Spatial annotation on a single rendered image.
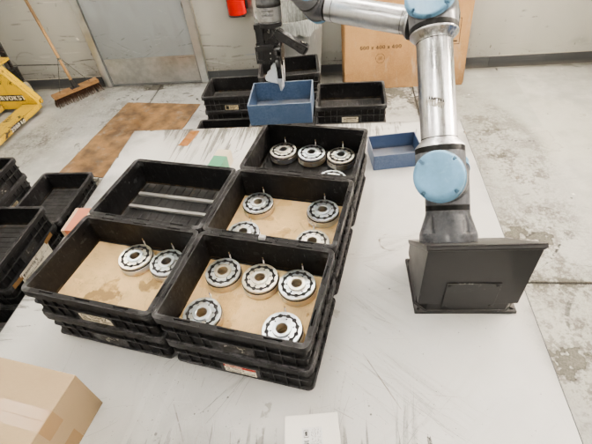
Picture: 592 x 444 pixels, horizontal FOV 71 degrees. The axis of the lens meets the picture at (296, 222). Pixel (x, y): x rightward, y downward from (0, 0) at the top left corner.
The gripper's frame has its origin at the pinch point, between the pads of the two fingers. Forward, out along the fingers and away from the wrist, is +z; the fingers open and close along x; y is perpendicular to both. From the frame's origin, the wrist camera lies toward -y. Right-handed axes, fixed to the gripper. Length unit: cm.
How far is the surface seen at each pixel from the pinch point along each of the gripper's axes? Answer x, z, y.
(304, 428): 92, 45, -13
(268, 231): 35.5, 33.9, 3.3
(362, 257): 33, 47, -27
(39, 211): 0, 53, 118
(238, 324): 69, 38, 6
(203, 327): 78, 29, 11
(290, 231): 35.4, 33.9, -3.8
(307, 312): 65, 37, -12
